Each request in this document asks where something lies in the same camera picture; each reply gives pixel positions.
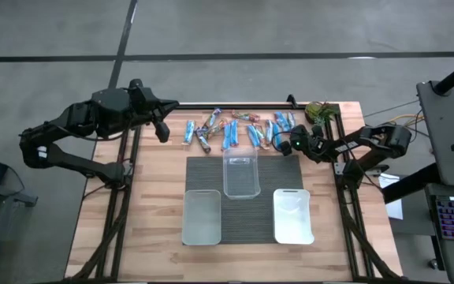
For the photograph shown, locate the green and orange granola bar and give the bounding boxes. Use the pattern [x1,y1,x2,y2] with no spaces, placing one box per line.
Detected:
[253,122,270,151]
[207,118,229,140]

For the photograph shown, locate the potted succulent plant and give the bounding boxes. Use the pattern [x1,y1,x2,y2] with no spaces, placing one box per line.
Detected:
[304,101,341,129]

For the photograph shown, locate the yellow floor cables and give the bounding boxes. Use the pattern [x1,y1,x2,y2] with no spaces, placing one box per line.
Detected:
[384,113,421,127]

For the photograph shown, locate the dark woven placemat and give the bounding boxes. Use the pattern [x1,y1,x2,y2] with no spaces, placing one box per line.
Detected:
[185,155,304,245]

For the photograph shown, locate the grey workstation desk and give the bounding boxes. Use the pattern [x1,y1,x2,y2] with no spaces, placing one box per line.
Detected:
[415,80,454,186]

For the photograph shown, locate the frosted translucent plastic bin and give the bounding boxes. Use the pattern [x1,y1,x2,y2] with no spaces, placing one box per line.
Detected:
[181,189,222,246]

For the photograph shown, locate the white plastic bin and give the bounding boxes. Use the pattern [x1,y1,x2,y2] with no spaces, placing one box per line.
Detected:
[272,188,315,245]

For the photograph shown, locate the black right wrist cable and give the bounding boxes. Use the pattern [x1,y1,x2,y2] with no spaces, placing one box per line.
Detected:
[269,131,292,154]

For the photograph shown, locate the clear plastic bin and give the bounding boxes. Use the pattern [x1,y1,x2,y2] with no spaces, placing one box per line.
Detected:
[221,148,262,200]

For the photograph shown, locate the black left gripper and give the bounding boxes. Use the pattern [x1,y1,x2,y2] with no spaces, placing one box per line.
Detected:
[128,78,180,126]

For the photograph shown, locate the black diagonal strut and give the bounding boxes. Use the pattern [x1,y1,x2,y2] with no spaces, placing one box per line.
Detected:
[381,163,443,205]

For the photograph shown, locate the black aluminium table frame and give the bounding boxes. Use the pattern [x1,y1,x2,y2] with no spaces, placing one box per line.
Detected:
[67,94,407,283]

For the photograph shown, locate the white paper sheet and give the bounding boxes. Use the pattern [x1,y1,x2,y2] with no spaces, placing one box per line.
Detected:
[377,172,404,221]

